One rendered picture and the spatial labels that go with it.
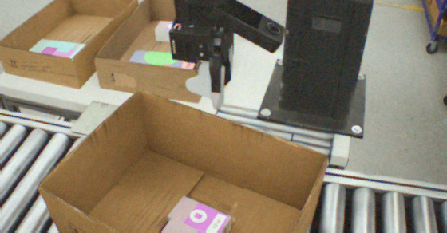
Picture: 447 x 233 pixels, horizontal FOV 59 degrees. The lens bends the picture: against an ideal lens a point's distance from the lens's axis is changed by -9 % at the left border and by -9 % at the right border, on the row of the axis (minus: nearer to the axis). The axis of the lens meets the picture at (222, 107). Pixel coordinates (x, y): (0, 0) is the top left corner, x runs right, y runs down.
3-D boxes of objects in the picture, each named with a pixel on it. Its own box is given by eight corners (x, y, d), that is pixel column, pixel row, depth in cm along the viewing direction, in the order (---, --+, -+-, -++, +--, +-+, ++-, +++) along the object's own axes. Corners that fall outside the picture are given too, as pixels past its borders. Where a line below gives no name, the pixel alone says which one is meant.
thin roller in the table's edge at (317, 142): (331, 139, 97) (215, 116, 103) (330, 144, 96) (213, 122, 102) (330, 145, 98) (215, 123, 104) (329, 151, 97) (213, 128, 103)
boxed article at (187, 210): (185, 210, 81) (183, 195, 78) (231, 230, 78) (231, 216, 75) (169, 230, 78) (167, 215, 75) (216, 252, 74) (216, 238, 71)
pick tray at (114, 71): (233, 29, 136) (233, 1, 129) (199, 104, 107) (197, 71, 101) (150, 21, 141) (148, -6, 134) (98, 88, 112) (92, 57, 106)
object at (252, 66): (356, 41, 137) (357, 33, 135) (346, 167, 94) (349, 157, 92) (91, 4, 159) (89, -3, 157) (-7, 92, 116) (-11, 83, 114)
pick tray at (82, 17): (141, 23, 140) (139, -4, 133) (79, 90, 112) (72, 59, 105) (73, 14, 146) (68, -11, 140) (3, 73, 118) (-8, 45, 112)
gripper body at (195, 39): (186, 35, 70) (180, -30, 61) (238, 41, 69) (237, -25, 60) (172, 64, 65) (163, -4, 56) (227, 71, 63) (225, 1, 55)
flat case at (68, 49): (42, 42, 128) (41, 38, 127) (92, 49, 124) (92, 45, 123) (17, 66, 118) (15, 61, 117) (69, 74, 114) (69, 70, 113)
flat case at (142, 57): (135, 54, 121) (134, 49, 120) (199, 59, 119) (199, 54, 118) (119, 82, 111) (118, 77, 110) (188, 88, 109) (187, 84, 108)
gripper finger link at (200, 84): (189, 104, 72) (188, 54, 67) (223, 109, 71) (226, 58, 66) (183, 114, 69) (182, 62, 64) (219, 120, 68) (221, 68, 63)
